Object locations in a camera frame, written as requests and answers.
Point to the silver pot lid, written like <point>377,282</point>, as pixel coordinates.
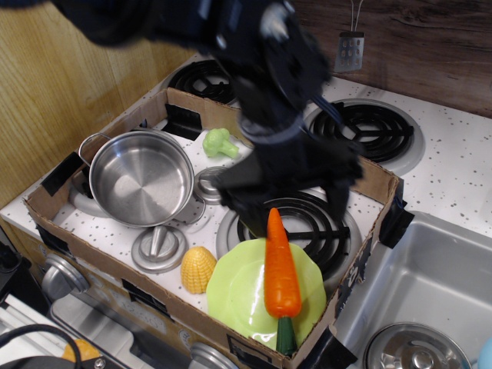
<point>413,345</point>

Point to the silver knob front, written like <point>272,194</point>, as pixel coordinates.
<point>159,249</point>

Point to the brown cardboard fence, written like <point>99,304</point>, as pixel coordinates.
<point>100,248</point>

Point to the yellow toy corn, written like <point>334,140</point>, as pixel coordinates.
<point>197,267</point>

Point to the silver knob centre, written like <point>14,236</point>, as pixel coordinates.
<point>204,187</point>

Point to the orange toy piece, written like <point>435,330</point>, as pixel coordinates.
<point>87,351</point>

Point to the light green plastic plate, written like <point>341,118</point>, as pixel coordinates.
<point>235,293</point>

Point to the silver oven knob left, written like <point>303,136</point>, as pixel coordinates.
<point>62,278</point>

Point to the stainless steel pot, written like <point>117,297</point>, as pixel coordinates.
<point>141,178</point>

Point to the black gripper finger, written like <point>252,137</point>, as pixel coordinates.
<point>337,194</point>
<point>251,211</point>

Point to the back right black burner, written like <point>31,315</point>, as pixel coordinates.
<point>387,135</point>

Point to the silver oven knob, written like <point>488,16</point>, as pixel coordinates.
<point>62,278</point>
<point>204,356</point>

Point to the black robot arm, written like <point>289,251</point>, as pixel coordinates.
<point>275,68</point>

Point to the hanging metal spatula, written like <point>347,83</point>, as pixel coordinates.
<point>350,48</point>

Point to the silver oven knob bottom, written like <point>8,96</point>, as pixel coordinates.
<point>204,356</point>

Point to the grey toy sink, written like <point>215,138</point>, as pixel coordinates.
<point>438,275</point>

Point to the front right black burner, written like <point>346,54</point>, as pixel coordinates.
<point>331,245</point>

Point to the green toy broccoli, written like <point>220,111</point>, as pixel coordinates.
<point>217,142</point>

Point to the orange toy carrot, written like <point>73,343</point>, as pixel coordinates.
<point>282,294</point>

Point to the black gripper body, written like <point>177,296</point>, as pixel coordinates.
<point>305,161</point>

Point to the light blue object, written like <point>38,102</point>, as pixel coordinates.
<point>484,360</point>

